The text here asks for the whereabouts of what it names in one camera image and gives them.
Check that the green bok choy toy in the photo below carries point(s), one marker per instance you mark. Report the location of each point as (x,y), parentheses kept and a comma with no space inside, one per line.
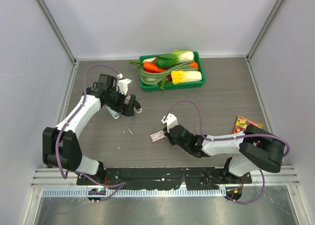
(172,59)

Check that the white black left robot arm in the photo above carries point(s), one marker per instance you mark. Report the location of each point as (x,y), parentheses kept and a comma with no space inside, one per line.
(60,144)

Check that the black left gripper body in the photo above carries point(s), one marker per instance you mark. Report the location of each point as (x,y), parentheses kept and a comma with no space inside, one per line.
(116,100)

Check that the green plastic tray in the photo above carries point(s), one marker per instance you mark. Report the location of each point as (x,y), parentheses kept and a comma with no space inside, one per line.
(197,84)

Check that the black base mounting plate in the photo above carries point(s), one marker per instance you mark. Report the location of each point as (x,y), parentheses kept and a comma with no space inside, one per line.
(164,178)

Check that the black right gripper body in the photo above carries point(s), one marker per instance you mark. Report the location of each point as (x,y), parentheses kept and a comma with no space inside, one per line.
(173,142)

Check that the Fox's candy bag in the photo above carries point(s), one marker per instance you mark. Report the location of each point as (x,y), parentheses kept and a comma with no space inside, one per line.
(242,123)

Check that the orange carrot toy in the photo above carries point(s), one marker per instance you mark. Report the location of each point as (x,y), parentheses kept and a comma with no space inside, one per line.
(153,68)

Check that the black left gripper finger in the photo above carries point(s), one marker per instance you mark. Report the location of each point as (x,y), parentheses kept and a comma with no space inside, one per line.
(131,99)
(127,109)

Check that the white cable duct rail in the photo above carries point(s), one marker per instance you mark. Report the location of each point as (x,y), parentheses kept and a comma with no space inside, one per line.
(98,193)

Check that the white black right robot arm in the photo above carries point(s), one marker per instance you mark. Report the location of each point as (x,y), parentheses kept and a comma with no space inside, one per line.
(251,149)

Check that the red white staple box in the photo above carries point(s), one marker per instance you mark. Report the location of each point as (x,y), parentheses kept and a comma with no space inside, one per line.
(157,136)

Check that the yellow napa cabbage toy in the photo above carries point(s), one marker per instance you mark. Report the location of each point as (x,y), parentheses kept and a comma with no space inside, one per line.
(179,77)

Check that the green long beans toy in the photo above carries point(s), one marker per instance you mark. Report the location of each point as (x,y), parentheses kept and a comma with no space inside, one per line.
(164,78)

